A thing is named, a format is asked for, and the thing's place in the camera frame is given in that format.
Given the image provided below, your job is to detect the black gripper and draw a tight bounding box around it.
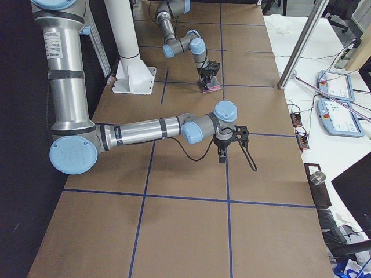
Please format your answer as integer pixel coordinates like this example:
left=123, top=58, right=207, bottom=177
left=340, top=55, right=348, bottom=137
left=198, top=60, right=220, bottom=86
left=213, top=126, right=249, bottom=164

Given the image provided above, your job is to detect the black monitor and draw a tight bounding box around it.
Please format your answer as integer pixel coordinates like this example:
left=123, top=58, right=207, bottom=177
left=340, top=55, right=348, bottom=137
left=332, top=153, right=371, bottom=237

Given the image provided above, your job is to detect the teach pendant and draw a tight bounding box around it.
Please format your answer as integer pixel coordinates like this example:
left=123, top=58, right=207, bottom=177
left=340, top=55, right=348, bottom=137
left=317, top=71, right=355, bottom=102
left=317, top=98, right=364, bottom=138

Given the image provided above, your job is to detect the metal grabber stick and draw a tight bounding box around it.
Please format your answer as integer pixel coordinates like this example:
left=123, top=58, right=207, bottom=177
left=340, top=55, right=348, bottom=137
left=291, top=74, right=371, bottom=123

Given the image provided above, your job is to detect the pink and grey towel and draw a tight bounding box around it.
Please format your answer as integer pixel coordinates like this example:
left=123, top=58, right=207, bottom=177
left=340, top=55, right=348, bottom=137
left=202, top=76, right=221, bottom=93

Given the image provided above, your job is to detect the orange black connector box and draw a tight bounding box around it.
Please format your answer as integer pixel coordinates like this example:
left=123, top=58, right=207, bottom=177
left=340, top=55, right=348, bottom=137
left=290, top=112, right=303, bottom=127

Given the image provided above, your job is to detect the aluminium frame post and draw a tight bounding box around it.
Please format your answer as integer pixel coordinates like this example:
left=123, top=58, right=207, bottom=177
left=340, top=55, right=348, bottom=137
left=278, top=0, right=329, bottom=90

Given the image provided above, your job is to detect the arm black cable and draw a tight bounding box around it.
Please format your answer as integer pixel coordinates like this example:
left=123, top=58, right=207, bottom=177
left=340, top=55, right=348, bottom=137
left=168, top=126, right=259, bottom=173

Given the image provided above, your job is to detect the near teach pendant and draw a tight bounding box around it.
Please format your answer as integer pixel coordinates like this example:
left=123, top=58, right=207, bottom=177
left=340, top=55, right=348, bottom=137
left=317, top=98, right=364, bottom=138

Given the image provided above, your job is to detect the far teach pendant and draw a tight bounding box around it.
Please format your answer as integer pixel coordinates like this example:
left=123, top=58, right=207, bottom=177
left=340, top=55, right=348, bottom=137
left=317, top=71, right=355, bottom=102

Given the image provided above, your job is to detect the black tray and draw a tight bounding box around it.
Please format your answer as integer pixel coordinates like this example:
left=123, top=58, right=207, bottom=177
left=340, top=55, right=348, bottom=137
left=304, top=163, right=332, bottom=209

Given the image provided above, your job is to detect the metal cylinder weight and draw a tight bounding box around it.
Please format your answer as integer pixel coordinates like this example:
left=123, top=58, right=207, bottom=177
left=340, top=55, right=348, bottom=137
left=310, top=171, right=326, bottom=185

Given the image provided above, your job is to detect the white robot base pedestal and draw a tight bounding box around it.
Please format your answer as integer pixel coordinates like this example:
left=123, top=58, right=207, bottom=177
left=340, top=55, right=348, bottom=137
left=104, top=0, right=156, bottom=95

